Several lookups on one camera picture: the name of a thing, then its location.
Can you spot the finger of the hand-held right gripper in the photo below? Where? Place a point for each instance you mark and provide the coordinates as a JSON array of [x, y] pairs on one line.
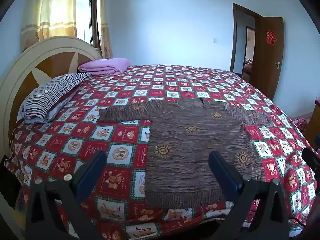
[[311, 158]]

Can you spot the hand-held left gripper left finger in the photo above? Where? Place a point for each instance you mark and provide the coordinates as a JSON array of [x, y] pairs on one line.
[[91, 172]]

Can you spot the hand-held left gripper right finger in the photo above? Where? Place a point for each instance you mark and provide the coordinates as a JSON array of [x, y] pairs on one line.
[[225, 175]]

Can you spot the brown knitted sweater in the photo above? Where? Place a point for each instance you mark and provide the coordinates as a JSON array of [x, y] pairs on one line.
[[190, 150]]

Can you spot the wooden cabinet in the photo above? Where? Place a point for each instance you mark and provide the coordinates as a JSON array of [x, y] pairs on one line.
[[315, 125]]

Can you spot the red cloth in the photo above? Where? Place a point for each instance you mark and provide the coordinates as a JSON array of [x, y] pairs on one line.
[[300, 123]]

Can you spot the red checkered bedsheet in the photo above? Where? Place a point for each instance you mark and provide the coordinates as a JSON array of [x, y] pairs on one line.
[[112, 140]]

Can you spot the striped pillow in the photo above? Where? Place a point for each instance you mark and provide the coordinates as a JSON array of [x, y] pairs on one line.
[[47, 97]]

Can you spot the brown wooden door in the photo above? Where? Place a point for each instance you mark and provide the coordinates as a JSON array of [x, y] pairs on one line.
[[266, 62]]

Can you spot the pink folded blanket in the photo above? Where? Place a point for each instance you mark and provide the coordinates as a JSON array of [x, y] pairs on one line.
[[105, 66]]

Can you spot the red paper door decoration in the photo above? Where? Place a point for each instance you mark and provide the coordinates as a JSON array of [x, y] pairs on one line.
[[270, 37]]

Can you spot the cream and brown headboard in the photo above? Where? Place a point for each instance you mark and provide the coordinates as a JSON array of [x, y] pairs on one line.
[[22, 62]]

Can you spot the narrow yellow curtain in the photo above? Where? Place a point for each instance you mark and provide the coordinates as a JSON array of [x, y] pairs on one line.
[[104, 22]]

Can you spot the window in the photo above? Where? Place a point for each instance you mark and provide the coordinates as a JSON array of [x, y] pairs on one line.
[[86, 17]]

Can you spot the wide yellow curtain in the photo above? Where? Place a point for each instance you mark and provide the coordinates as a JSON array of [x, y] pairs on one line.
[[50, 12]]

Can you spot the dark door frame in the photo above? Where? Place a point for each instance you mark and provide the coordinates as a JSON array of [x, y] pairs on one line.
[[236, 35]]

